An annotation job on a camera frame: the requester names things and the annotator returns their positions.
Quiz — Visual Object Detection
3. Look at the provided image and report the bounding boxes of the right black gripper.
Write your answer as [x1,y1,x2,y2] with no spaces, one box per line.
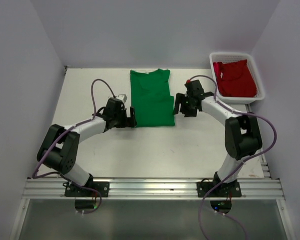
[173,92,197,117]

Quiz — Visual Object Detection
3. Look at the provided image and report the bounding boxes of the green t shirt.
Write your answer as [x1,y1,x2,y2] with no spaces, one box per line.
[130,69,175,128]

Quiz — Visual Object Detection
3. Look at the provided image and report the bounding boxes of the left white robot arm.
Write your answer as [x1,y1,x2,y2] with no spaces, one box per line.
[32,94,137,196]

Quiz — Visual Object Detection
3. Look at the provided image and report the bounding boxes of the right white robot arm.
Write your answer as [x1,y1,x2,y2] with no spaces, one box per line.
[173,80,263,198]

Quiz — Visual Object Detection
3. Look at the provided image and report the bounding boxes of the white plastic basket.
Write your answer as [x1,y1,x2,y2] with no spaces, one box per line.
[209,52,265,105]

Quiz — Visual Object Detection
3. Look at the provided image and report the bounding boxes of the red t shirt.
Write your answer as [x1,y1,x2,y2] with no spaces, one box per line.
[213,59,257,98]

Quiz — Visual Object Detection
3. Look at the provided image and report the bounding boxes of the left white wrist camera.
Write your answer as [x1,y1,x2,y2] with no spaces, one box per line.
[116,94,127,103]

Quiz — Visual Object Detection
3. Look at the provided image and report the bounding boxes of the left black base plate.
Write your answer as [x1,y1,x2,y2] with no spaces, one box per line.
[62,181,110,197]

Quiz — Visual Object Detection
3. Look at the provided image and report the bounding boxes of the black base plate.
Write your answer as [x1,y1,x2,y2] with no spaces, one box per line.
[196,180,242,198]
[62,181,110,197]

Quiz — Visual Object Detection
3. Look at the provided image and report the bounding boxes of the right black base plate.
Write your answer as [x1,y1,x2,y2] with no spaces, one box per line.
[196,180,242,198]

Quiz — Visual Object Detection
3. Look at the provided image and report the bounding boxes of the side aluminium rail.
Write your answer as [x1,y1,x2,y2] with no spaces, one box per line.
[246,104,272,179]

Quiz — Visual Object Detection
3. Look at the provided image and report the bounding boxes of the aluminium mounting rail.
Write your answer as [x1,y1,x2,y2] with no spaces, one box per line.
[22,177,285,200]

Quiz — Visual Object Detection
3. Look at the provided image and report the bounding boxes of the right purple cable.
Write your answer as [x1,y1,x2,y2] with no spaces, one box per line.
[198,75,278,240]

